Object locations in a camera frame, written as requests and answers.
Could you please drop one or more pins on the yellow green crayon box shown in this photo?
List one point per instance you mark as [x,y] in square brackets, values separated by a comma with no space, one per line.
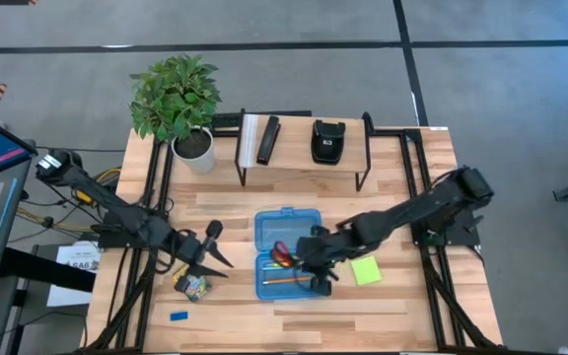
[196,290]

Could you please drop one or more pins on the white paper stack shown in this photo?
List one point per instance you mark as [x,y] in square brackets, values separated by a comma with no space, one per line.
[248,140]

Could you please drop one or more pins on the white plant pot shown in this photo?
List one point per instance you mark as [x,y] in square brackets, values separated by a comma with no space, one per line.
[194,150]

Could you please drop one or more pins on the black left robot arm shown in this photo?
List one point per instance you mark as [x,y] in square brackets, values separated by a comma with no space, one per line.
[111,202]

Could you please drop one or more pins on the wooden shelf with black legs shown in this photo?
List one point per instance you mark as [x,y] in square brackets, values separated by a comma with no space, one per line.
[299,148]

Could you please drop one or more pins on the black pouch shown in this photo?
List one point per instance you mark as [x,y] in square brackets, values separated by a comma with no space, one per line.
[328,142]

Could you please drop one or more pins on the green artificial plant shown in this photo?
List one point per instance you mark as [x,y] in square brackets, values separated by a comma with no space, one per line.
[175,93]

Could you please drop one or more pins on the black stapler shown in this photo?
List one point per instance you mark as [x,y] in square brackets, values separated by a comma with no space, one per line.
[267,140]

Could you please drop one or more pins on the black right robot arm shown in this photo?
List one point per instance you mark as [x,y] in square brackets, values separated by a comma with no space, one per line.
[422,204]

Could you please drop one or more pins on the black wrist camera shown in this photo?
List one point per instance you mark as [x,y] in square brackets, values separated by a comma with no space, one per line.
[319,231]
[213,231]

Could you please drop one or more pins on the yellow highlighter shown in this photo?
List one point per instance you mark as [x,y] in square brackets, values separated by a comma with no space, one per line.
[273,266]
[180,272]

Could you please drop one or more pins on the white printed paper sheet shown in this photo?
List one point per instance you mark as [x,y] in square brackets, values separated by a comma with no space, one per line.
[74,276]

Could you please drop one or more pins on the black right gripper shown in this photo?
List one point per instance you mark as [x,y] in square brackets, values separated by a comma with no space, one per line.
[323,251]

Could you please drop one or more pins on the green sticky note pad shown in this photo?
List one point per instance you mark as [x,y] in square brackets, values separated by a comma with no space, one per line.
[366,270]

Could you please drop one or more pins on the blue plastic pencil box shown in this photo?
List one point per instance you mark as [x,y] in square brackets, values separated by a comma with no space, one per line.
[289,227]

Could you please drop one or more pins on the orange pencil with red eraser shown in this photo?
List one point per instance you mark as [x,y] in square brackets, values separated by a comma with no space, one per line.
[286,281]

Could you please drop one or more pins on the black keyboard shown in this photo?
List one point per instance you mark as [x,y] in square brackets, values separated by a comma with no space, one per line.
[225,120]

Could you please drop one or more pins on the red black scissors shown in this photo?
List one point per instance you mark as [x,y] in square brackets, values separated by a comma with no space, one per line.
[280,252]

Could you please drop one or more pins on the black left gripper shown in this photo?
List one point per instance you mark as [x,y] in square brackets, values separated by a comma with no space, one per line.
[192,249]

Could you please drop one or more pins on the small blue eraser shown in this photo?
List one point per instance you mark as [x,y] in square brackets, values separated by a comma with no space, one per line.
[179,316]

